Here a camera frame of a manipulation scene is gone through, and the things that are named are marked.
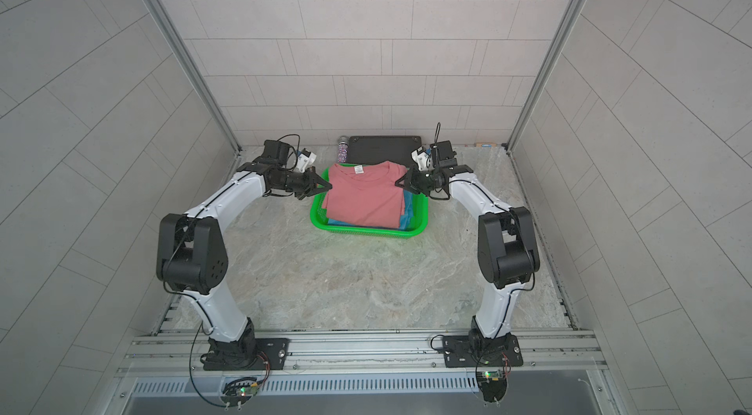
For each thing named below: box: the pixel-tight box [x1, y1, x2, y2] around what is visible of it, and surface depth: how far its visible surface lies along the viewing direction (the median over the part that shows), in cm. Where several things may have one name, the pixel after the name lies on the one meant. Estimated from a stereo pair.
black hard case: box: [346, 135, 423, 167], surface depth 114 cm
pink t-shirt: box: [322, 160, 408, 229], surface depth 90 cm
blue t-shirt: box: [327, 189, 415, 231], surface depth 91 cm
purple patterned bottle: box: [337, 135, 350, 164], surface depth 116 cm
